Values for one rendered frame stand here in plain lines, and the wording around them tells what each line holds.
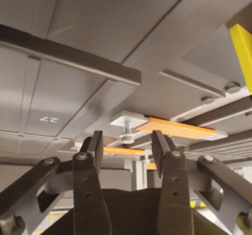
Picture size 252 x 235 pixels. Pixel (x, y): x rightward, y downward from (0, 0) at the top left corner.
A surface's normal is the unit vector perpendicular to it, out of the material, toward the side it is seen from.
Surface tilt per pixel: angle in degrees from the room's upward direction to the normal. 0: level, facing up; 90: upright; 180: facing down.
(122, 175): 90
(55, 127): 0
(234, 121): 0
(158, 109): 0
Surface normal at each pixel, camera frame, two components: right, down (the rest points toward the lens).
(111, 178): 0.50, -0.34
